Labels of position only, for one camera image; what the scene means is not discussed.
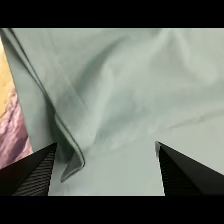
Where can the pale green shirt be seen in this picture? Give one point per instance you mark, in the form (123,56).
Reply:
(126,93)

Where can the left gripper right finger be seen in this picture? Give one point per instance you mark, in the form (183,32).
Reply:
(186,175)

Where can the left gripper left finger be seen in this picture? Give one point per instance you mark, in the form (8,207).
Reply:
(31,173)

